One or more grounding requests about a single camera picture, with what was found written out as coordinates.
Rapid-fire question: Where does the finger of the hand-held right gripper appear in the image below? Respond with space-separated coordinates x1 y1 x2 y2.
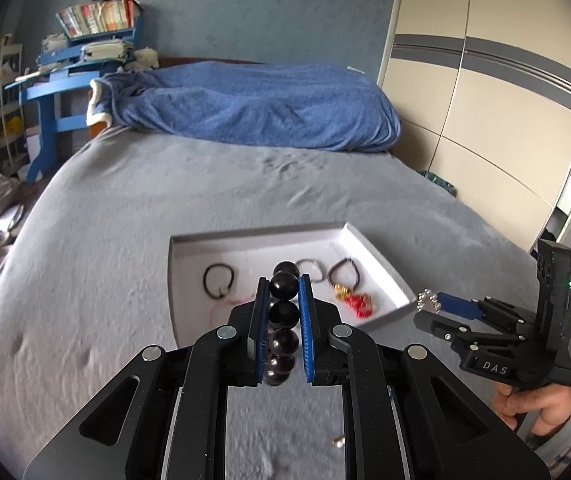
413 312 497 356
433 291 521 323

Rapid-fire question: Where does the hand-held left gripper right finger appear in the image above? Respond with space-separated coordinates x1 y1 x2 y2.
298 274 551 480

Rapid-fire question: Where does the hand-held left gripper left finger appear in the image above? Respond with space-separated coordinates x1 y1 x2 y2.
23 274 272 480

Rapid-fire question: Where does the black large bead bracelet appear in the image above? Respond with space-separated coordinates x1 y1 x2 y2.
264 261 301 387

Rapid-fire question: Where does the white pearl bracelet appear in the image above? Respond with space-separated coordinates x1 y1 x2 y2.
417 288 441 313

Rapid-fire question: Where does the pink cord bracelet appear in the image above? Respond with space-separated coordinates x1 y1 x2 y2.
208 290 256 326

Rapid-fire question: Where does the red bead bracelet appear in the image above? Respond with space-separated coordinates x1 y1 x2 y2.
343 292 373 318

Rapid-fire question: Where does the grey hair tie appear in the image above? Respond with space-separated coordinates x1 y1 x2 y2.
298 258 326 283

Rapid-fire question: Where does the dark braided bracelet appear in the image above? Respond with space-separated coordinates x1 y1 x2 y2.
326 257 361 295

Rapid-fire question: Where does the black hair tie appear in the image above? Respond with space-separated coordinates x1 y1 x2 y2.
203 262 239 298

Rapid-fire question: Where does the grey shallow box tray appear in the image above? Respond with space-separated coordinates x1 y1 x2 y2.
167 221 417 348

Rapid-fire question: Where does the person's right hand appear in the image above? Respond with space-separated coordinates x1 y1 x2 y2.
493 384 571 437

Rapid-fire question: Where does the teal patterned cloth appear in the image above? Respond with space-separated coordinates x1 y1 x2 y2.
420 170 459 197

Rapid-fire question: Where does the grey bed cover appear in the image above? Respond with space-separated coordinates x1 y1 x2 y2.
0 127 571 480

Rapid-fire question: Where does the cream and grey wardrobe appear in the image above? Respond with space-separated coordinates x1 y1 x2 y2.
375 0 571 261

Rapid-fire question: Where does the blue blanket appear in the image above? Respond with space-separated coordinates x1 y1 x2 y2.
88 60 402 153

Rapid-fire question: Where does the cream cloth bundle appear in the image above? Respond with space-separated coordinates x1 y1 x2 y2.
126 47 160 72

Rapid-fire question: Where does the blue desk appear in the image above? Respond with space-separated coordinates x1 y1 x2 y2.
4 15 144 183

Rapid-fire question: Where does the stack of papers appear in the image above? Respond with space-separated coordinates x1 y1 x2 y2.
38 35 136 66

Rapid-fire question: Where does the white shelf rack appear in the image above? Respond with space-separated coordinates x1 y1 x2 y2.
0 34 29 166

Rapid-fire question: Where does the bag of books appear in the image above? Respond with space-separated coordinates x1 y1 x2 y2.
56 0 144 41

